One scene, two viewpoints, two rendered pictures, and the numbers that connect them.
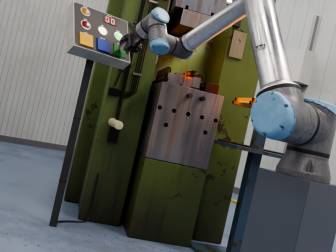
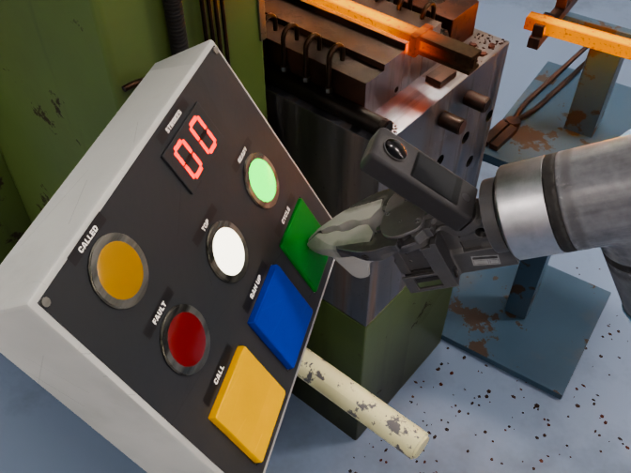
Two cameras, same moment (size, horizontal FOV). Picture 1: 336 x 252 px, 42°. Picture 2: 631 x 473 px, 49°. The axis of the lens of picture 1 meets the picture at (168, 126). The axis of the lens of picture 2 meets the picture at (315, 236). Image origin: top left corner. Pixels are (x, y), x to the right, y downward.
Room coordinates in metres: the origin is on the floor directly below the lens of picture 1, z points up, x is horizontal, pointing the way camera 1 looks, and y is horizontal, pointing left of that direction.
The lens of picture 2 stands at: (1.97, 0.65, 1.56)
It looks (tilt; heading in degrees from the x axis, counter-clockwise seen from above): 47 degrees down; 321
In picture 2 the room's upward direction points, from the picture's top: straight up
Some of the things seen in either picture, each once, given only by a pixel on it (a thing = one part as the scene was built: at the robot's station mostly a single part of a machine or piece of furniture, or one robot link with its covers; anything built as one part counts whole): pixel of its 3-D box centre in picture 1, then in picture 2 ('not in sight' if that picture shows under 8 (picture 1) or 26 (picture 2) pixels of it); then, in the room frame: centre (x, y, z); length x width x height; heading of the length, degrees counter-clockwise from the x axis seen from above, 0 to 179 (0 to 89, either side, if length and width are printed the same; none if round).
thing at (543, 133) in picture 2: (255, 150); (580, 129); (2.54, -0.52, 0.64); 0.40 x 0.30 x 0.02; 108
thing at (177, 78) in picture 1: (176, 81); (301, 22); (2.82, 0.01, 0.96); 0.42 x 0.20 x 0.09; 12
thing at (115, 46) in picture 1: (118, 51); (302, 245); (2.38, 0.35, 1.00); 0.07 x 0.05 x 0.07; 127
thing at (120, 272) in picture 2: (85, 11); (119, 270); (2.33, 0.56, 1.16); 0.05 x 0.03 x 0.04; 102
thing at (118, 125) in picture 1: (115, 123); (306, 364); (2.46, 0.29, 0.62); 0.44 x 0.05 x 0.05; 12
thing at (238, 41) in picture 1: (237, 44); not in sight; (2.80, -0.32, 1.27); 0.09 x 0.02 x 0.17; 102
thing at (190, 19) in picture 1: (189, 26); not in sight; (2.82, 0.01, 1.32); 0.42 x 0.20 x 0.10; 12
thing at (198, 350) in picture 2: (85, 24); (186, 339); (2.29, 0.53, 1.09); 0.05 x 0.03 x 0.04; 102
